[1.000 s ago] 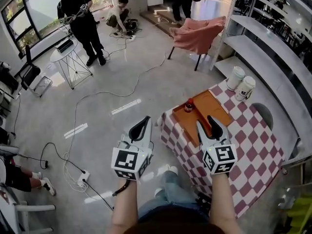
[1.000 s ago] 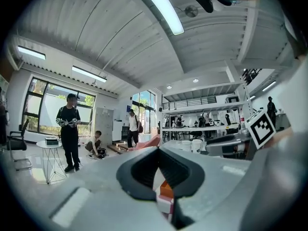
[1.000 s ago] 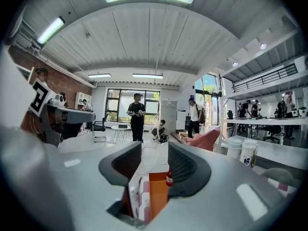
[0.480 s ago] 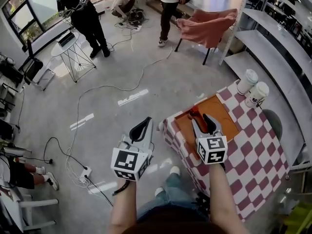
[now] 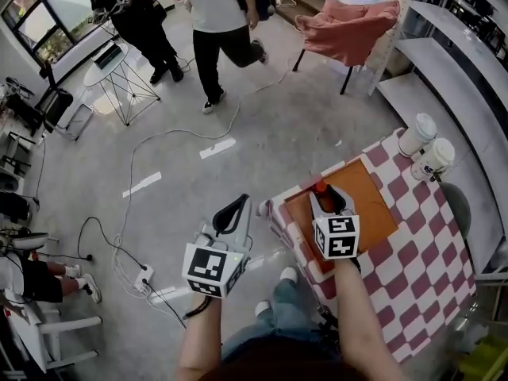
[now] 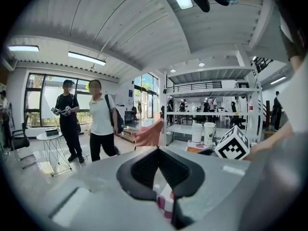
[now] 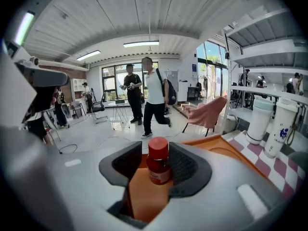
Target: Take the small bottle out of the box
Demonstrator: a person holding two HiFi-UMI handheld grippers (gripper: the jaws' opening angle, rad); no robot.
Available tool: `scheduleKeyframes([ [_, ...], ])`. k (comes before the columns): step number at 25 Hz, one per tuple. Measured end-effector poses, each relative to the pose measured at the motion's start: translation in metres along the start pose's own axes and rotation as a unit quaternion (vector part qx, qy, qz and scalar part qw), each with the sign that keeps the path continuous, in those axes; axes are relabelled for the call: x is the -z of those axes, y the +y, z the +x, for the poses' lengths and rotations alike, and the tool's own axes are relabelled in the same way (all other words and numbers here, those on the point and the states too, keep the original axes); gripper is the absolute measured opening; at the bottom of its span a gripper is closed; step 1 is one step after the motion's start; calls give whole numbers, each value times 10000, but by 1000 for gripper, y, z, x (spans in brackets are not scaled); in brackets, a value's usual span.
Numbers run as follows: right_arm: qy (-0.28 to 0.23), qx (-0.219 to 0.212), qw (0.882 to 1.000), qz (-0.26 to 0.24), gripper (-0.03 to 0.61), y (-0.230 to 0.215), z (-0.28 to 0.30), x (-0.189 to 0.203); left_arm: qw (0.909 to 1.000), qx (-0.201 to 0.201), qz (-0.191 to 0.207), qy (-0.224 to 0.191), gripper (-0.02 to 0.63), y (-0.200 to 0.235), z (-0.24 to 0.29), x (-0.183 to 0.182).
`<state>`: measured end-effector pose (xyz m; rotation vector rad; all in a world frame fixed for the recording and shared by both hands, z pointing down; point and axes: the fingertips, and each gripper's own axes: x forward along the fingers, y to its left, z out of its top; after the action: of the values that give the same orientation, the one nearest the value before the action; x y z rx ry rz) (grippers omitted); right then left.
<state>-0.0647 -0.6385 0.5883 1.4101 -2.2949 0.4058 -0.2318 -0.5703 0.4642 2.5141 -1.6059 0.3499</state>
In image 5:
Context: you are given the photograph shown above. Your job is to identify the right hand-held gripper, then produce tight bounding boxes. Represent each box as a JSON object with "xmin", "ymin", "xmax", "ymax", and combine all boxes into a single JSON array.
[{"xmin": 309, "ymin": 184, "xmax": 361, "ymax": 261}]

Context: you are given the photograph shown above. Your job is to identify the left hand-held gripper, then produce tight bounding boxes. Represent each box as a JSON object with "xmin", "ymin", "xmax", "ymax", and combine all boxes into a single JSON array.
[{"xmin": 181, "ymin": 193, "xmax": 254, "ymax": 299}]

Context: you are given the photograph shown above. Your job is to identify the small orange-capped bottle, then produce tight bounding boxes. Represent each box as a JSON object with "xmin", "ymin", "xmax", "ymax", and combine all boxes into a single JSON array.
[{"xmin": 313, "ymin": 180, "xmax": 333, "ymax": 210}]

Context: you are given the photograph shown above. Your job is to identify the person's left forearm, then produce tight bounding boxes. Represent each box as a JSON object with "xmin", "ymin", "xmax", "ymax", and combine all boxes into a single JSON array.
[{"xmin": 174, "ymin": 294, "xmax": 224, "ymax": 381}]

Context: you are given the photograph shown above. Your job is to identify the person's right forearm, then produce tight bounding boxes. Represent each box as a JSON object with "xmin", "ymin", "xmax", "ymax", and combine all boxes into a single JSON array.
[{"xmin": 332, "ymin": 256, "xmax": 400, "ymax": 381}]

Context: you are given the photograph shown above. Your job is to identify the dark box with white edge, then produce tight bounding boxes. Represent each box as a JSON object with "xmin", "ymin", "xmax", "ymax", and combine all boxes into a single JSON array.
[{"xmin": 90, "ymin": 44, "xmax": 123, "ymax": 71}]

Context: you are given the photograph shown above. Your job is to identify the black wristband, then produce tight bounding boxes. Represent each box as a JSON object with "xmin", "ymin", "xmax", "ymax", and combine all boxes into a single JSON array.
[{"xmin": 183, "ymin": 294, "xmax": 213, "ymax": 321}]

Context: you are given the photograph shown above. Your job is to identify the red white checkered tablecloth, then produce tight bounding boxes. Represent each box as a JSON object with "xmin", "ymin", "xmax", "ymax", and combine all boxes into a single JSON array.
[{"xmin": 257, "ymin": 127, "xmax": 478, "ymax": 365}]

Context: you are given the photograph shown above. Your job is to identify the white power strip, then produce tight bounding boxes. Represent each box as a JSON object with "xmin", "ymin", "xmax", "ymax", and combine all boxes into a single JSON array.
[{"xmin": 132, "ymin": 264, "xmax": 156, "ymax": 294}]

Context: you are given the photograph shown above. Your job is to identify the person's legs in jeans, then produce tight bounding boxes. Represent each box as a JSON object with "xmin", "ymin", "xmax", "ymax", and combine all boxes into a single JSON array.
[{"xmin": 220, "ymin": 278, "xmax": 343, "ymax": 364}]

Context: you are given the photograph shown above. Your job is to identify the white paper cup with lid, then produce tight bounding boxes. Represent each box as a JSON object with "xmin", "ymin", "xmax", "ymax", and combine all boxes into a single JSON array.
[
  {"xmin": 410, "ymin": 137, "xmax": 456, "ymax": 182},
  {"xmin": 397, "ymin": 112, "xmax": 438, "ymax": 159}
]

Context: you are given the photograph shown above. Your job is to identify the grey-green round stool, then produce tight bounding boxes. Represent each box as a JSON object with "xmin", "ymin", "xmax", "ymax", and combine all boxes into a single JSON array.
[{"xmin": 437, "ymin": 181, "xmax": 472, "ymax": 241}]

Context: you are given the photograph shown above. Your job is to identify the person's dark shirt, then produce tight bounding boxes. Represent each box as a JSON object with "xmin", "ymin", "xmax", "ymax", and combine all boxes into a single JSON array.
[{"xmin": 196, "ymin": 336, "xmax": 384, "ymax": 381}]

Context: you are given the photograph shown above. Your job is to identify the pink fabric chair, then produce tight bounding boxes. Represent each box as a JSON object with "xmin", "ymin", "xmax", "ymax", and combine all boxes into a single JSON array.
[{"xmin": 292, "ymin": 0, "xmax": 402, "ymax": 96}]

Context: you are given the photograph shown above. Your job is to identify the white metal shelf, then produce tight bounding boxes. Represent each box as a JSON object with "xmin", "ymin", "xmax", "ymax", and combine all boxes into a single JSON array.
[{"xmin": 368, "ymin": 0, "xmax": 508, "ymax": 282}]

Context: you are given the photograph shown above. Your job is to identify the black folding chair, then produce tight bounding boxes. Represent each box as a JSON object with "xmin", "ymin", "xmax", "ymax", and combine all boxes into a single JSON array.
[{"xmin": 36, "ymin": 59, "xmax": 75, "ymax": 134}]

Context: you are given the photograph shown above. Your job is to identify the yellow-green crate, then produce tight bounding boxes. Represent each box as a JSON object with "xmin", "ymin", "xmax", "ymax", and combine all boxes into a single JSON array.
[{"xmin": 457, "ymin": 334, "xmax": 508, "ymax": 381}]

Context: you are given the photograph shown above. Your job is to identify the white plastic chair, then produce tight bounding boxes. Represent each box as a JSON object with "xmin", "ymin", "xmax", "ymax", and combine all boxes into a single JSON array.
[{"xmin": 0, "ymin": 290, "xmax": 103, "ymax": 374}]

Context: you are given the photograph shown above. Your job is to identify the white floor cable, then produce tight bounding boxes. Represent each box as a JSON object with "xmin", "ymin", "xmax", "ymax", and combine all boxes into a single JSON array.
[{"xmin": 112, "ymin": 48, "xmax": 302, "ymax": 317}]

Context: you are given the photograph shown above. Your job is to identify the black floor cable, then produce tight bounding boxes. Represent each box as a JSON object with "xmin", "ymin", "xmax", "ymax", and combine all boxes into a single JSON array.
[{"xmin": 29, "ymin": 216, "xmax": 187, "ymax": 329}]

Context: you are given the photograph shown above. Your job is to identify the round white wire-leg table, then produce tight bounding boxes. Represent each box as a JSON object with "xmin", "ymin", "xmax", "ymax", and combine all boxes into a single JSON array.
[{"xmin": 83, "ymin": 40, "xmax": 162, "ymax": 128}]

